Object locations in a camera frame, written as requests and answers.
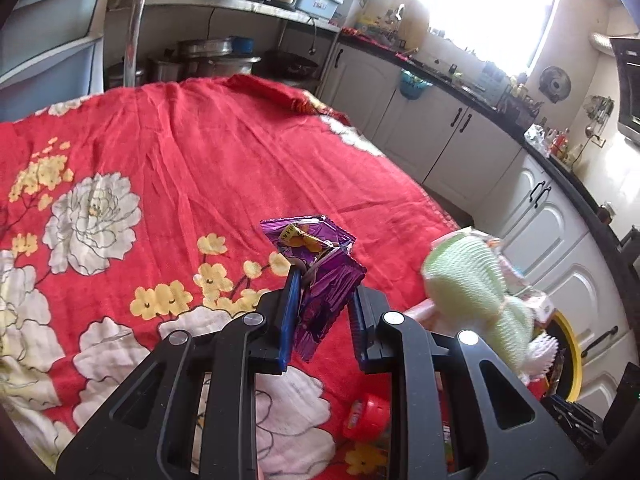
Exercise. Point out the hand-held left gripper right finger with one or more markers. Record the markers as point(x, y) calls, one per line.
point(357, 330)

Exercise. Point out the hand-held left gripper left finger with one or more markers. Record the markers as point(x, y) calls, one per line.
point(292, 320)

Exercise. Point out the purple snack wrapper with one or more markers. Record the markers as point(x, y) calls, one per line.
point(327, 280)

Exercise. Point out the yellow rimmed trash bin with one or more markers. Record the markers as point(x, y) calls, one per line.
point(572, 350)

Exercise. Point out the light green foam net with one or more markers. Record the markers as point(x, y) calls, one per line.
point(465, 280)

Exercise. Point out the red capped jar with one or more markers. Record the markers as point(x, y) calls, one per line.
point(370, 412)

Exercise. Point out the red floral blanket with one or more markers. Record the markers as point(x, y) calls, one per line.
point(200, 160)

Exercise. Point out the brown glass jar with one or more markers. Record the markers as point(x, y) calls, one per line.
point(607, 211)

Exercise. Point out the white kitchen cabinets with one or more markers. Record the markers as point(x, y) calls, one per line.
point(450, 145)

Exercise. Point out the teal hanging basket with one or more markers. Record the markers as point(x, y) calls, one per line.
point(414, 85)

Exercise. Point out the black wok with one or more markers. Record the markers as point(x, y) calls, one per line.
point(290, 65)

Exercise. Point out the black kitchen countertop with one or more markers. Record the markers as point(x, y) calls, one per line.
point(505, 120)

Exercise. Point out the crumpled foil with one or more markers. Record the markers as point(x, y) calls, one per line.
point(536, 134)

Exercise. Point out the large steel pot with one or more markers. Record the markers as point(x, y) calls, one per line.
point(210, 67)

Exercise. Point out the row of seasoning bottles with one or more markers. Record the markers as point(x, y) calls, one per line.
point(562, 142)

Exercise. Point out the blue pot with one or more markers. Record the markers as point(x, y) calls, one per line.
point(241, 45)

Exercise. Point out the blue dish rack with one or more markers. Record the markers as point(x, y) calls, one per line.
point(496, 82)

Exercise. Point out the steel pan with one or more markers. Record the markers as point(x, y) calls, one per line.
point(205, 47)

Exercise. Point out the hanging kitchen utensils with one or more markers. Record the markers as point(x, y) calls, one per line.
point(599, 112)

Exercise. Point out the cream plastic jug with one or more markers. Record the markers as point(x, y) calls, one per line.
point(412, 20)

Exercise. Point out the stone shelf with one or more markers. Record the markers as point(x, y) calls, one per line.
point(240, 7)

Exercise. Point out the black range hood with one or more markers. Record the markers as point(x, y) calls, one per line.
point(627, 90)

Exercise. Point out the steel table leg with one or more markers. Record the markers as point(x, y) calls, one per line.
point(134, 35)

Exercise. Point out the window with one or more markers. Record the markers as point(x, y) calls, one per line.
point(485, 10)

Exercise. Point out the plastic drawer unit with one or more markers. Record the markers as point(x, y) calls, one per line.
point(50, 45)

